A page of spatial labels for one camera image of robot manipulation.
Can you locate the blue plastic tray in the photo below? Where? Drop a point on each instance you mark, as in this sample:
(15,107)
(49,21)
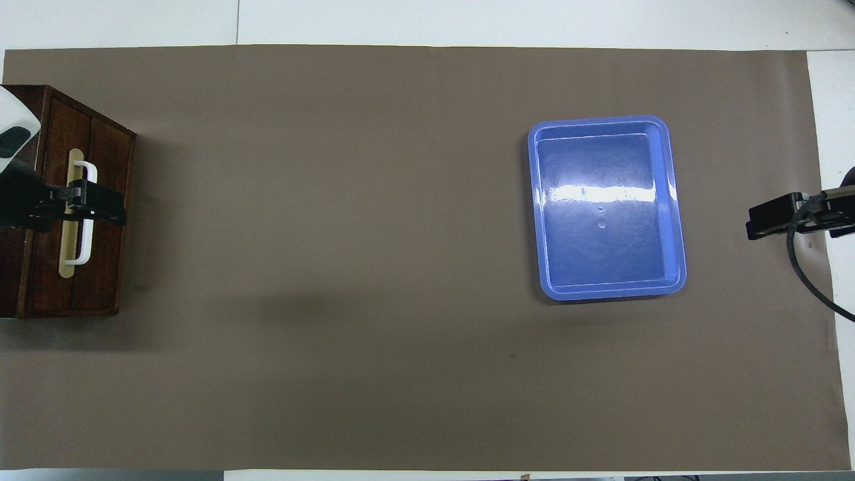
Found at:
(574,254)

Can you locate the dark wooden drawer cabinet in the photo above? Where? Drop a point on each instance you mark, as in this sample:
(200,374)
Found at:
(110,267)

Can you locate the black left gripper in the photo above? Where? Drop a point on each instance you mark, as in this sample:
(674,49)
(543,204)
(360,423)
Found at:
(27,200)

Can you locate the wooden drawer with light interior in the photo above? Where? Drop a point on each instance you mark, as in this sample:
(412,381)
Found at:
(57,284)

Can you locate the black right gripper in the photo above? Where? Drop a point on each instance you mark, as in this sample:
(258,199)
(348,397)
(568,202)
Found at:
(845,214)

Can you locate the brown paper table mat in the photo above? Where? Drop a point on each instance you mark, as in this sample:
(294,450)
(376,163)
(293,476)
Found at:
(334,267)

